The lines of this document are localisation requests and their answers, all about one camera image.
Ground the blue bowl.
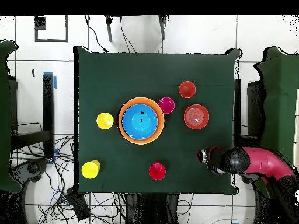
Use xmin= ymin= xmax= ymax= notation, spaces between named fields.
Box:
xmin=121 ymin=103 xmax=159 ymax=141

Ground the large yellow-orange bowl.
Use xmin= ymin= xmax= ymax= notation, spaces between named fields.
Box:
xmin=117 ymin=97 xmax=165 ymax=146

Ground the small orange bowl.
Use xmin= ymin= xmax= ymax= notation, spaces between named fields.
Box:
xmin=183 ymin=104 xmax=210 ymax=131

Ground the red cup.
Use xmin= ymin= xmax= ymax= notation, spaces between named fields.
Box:
xmin=148 ymin=161 xmax=167 ymax=181

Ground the black cabinet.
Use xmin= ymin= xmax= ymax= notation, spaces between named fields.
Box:
xmin=8 ymin=78 xmax=19 ymax=131
xmin=246 ymin=79 xmax=266 ymax=138

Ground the pink cup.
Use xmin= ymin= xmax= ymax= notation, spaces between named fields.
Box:
xmin=158 ymin=97 xmax=176 ymax=115

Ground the orange cup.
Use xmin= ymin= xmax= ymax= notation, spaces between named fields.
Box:
xmin=178 ymin=80 xmax=197 ymax=99

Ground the green cloth side table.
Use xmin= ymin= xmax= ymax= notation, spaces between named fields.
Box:
xmin=0 ymin=39 xmax=22 ymax=194
xmin=253 ymin=46 xmax=299 ymax=199

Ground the amber yellow cup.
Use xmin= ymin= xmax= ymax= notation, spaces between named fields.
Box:
xmin=96 ymin=112 xmax=115 ymax=131

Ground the dark green table cloth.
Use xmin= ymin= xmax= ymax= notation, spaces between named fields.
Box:
xmin=73 ymin=45 xmax=242 ymax=195

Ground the bright yellow cup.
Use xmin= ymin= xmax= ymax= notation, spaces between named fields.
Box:
xmin=81 ymin=160 xmax=102 ymax=180

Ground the grey metal leg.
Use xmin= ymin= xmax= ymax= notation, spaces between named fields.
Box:
xmin=158 ymin=15 xmax=168 ymax=41
xmin=104 ymin=15 xmax=114 ymax=43

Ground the black power adapter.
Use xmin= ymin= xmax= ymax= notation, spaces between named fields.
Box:
xmin=66 ymin=187 xmax=92 ymax=222

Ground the black metal stand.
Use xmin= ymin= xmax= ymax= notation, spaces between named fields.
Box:
xmin=10 ymin=73 xmax=55 ymax=159

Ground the blue tape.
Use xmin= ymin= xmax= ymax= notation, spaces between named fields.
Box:
xmin=43 ymin=72 xmax=58 ymax=90

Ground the grey office chair base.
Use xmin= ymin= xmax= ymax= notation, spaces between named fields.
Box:
xmin=10 ymin=158 xmax=49 ymax=183

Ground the black metal post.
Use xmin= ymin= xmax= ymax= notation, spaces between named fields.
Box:
xmin=234 ymin=78 xmax=242 ymax=148

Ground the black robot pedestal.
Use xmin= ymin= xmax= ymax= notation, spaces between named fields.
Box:
xmin=124 ymin=192 xmax=180 ymax=224

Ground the black cable with plug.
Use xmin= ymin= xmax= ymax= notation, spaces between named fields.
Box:
xmin=84 ymin=15 xmax=109 ymax=54

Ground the tangle of cables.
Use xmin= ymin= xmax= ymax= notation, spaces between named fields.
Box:
xmin=13 ymin=136 xmax=128 ymax=224

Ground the thin black cable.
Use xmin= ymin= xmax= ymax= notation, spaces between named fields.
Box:
xmin=119 ymin=15 xmax=137 ymax=54

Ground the blue cable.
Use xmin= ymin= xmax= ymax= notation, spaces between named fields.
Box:
xmin=49 ymin=188 xmax=71 ymax=204

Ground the grey square floor frame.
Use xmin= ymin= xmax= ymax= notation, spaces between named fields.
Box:
xmin=34 ymin=15 xmax=69 ymax=43

